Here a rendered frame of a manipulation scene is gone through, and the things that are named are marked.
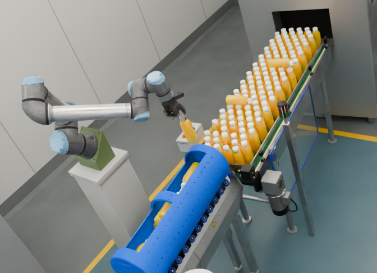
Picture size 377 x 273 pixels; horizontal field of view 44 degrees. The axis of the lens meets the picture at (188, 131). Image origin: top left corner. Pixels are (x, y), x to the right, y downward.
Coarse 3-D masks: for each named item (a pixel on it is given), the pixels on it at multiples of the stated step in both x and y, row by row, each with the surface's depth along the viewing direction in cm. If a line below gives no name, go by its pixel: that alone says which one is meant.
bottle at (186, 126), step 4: (180, 120) 281; (184, 120) 279; (188, 120) 281; (180, 124) 282; (184, 124) 280; (188, 124) 280; (184, 128) 281; (188, 128) 281; (192, 128) 284; (184, 132) 284; (188, 132) 283; (192, 132) 284; (188, 136) 285; (192, 136) 286; (196, 136) 288; (188, 140) 288; (192, 140) 287
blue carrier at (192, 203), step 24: (216, 168) 275; (168, 192) 259; (192, 192) 260; (216, 192) 277; (168, 216) 248; (192, 216) 256; (144, 240) 264; (168, 240) 241; (120, 264) 237; (144, 264) 230; (168, 264) 240
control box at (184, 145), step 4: (192, 124) 328; (196, 124) 326; (200, 124) 325; (196, 128) 322; (200, 128) 325; (196, 132) 321; (200, 132) 326; (180, 136) 321; (200, 136) 326; (176, 140) 319; (180, 140) 317; (184, 140) 316; (196, 140) 322; (180, 144) 319; (184, 144) 317; (188, 144) 315; (192, 144) 319; (180, 148) 322; (184, 148) 320; (188, 148) 317
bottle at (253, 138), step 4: (252, 136) 304; (256, 136) 305; (252, 140) 305; (256, 140) 306; (252, 144) 307; (256, 144) 307; (260, 144) 310; (252, 148) 310; (256, 148) 309; (256, 152) 311
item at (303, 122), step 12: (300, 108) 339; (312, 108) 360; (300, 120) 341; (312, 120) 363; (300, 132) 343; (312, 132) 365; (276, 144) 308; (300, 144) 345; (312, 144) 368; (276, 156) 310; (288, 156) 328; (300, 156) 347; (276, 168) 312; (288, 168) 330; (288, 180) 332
